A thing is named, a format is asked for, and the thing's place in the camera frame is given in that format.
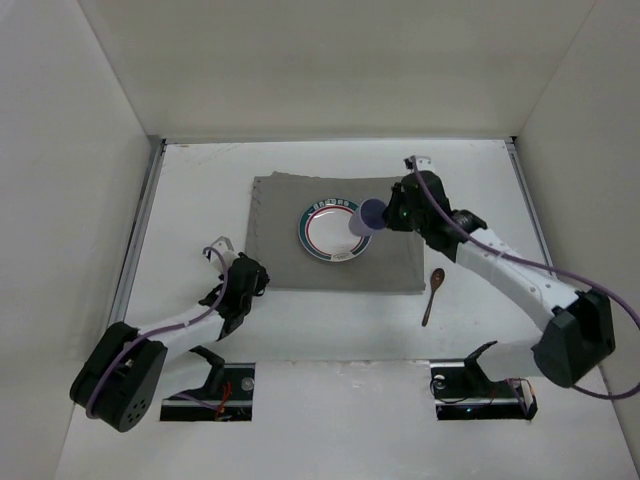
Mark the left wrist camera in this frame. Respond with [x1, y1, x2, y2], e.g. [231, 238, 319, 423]
[202, 236, 239, 274]

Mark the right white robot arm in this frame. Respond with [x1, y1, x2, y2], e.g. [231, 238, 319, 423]
[383, 171, 615, 388]

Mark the aluminium table rail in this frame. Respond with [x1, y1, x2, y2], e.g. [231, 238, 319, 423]
[100, 135, 166, 333]
[505, 137, 553, 266]

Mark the brown wooden spoon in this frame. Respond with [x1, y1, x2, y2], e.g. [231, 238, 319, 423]
[421, 268, 446, 327]

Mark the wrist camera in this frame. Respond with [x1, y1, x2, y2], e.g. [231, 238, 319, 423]
[202, 236, 239, 274]
[403, 155, 433, 172]

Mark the grey cloth placemat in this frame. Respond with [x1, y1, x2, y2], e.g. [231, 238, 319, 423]
[244, 172, 426, 294]

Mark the left aluminium table rail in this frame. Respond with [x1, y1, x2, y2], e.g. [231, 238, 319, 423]
[100, 135, 166, 333]

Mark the white plate green rim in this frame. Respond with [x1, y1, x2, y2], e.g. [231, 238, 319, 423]
[297, 198, 371, 263]

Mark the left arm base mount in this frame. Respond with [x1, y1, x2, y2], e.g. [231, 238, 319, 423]
[157, 346, 256, 423]

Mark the purple plastic cup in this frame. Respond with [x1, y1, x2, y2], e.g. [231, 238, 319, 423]
[348, 198, 387, 237]

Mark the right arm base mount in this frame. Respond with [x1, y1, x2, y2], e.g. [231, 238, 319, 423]
[429, 341, 538, 421]

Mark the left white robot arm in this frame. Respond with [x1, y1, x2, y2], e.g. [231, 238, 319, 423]
[69, 246, 270, 433]

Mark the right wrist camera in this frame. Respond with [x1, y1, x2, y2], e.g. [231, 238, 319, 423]
[403, 155, 433, 172]

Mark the right aluminium table rail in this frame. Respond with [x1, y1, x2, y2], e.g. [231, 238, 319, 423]
[505, 137, 553, 266]

